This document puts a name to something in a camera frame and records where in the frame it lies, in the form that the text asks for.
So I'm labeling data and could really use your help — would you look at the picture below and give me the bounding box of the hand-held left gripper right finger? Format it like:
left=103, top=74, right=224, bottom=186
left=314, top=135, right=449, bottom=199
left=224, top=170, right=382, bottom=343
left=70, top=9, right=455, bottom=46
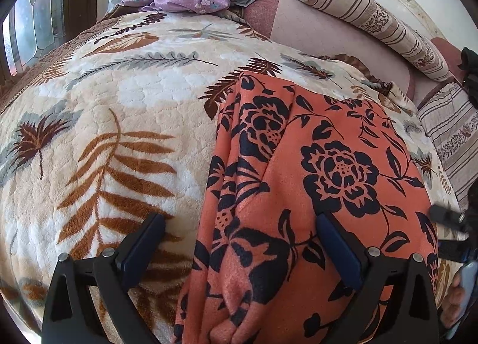
left=315, top=212, right=438, bottom=344

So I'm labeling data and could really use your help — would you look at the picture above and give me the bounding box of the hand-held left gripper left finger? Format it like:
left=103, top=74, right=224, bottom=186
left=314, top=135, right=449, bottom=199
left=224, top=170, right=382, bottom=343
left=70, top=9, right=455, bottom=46
left=42, top=212, right=167, bottom=344

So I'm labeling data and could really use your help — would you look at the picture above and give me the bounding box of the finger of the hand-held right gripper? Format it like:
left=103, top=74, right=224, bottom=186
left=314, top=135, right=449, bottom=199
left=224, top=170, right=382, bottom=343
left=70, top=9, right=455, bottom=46
left=429, top=204, right=468, bottom=233

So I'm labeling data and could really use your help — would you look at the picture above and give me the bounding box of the orange black floral garment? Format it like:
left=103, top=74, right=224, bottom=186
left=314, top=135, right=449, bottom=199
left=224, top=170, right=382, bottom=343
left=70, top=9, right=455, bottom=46
left=174, top=71, right=440, bottom=344

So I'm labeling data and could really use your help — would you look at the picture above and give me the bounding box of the person's right hand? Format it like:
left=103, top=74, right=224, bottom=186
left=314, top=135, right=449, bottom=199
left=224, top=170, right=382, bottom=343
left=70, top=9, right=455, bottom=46
left=440, top=262, right=478, bottom=330

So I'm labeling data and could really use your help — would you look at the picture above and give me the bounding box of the striped floral cushion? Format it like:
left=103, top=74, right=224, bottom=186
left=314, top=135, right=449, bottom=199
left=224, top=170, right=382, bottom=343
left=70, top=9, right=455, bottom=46
left=416, top=82, right=478, bottom=197

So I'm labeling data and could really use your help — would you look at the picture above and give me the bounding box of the beige leaf print blanket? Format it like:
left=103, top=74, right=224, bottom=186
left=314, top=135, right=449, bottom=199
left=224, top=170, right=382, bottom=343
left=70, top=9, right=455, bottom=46
left=0, top=11, right=462, bottom=344

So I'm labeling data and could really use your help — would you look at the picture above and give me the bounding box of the dark furry cloth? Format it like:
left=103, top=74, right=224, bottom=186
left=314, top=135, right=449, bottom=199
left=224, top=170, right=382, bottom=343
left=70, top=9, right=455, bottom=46
left=459, top=46, right=478, bottom=109

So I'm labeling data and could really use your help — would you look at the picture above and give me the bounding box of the striped floral bolster pillow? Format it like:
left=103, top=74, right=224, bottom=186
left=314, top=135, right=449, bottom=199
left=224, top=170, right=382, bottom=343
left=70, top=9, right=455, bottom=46
left=291, top=0, right=454, bottom=83

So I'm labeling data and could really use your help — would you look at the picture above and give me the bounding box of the pink bed sheet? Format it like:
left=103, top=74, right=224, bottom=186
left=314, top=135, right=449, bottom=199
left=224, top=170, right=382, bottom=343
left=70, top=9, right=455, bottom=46
left=224, top=0, right=464, bottom=103

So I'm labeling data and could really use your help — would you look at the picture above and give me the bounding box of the glass window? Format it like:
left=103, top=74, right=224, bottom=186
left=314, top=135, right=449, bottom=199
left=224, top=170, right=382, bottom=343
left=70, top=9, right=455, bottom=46
left=3, top=0, right=70, bottom=81

